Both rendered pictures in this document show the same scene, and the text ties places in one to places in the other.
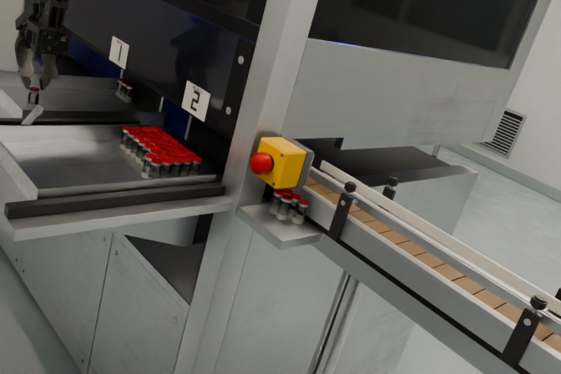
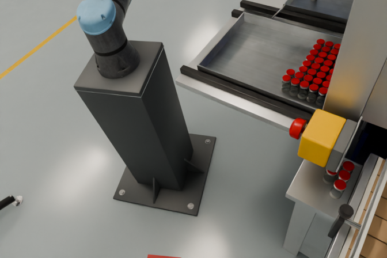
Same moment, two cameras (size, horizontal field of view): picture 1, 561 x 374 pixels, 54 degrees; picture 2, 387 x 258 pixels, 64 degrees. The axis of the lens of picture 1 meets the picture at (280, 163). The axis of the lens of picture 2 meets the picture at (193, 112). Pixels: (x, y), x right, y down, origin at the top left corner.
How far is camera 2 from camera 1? 0.81 m
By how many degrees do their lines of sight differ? 77
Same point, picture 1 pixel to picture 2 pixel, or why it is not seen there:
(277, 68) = (345, 53)
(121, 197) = (234, 90)
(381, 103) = not seen: outside the picture
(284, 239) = (291, 193)
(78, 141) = (295, 37)
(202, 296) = not seen: hidden behind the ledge
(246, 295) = not seen: hidden behind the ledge
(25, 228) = (179, 81)
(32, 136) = (267, 25)
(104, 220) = (216, 98)
